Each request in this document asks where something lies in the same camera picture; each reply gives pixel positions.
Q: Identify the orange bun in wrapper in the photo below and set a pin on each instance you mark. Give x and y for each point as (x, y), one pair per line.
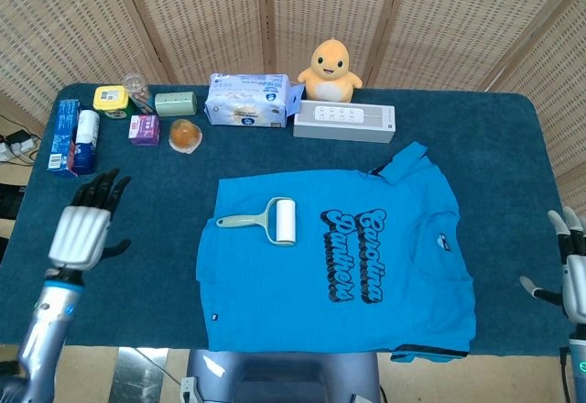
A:
(185, 136)

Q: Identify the black equipment box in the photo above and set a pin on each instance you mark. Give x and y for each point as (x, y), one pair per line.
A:
(9, 203)

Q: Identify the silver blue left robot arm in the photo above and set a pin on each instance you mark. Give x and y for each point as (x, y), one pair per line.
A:
(46, 330)

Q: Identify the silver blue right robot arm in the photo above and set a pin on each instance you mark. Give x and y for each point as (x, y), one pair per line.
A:
(578, 375)

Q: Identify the grey blue robot torso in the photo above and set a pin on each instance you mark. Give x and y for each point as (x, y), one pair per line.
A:
(284, 375)

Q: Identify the small purple box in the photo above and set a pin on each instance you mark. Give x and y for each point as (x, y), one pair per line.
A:
(144, 130)

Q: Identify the woven wooden folding screen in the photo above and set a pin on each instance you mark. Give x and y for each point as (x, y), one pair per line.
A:
(206, 9)

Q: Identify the yellow lidded green jar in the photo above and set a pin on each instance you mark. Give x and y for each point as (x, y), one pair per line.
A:
(111, 98)

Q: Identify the white power strip with adapters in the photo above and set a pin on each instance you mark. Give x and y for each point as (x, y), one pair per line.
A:
(16, 144)

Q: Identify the white blue bottle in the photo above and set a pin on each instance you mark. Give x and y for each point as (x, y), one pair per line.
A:
(87, 142)

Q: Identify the white power strip box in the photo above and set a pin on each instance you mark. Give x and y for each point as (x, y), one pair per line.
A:
(343, 123)

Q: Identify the blue white tissue pack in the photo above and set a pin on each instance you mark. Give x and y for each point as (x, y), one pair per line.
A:
(247, 101)

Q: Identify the blue printed T-shirt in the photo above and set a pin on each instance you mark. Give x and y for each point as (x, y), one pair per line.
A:
(297, 293)

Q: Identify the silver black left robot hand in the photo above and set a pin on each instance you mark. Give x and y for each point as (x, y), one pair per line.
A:
(80, 238)

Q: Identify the yellow plush toy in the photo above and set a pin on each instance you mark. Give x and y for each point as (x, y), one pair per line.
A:
(329, 71)

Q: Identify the pale green rectangular case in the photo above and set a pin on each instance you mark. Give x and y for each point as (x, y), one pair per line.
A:
(175, 103)

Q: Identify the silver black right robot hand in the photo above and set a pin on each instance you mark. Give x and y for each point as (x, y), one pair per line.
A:
(574, 279)

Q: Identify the shiny metal base plate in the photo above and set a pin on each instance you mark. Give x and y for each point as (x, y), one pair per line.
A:
(137, 375)

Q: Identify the dark blue-grey carpeted table surface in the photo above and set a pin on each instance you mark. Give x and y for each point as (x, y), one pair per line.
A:
(151, 247)

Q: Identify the blue toothpaste box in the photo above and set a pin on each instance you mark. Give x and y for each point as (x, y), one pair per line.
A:
(61, 137)

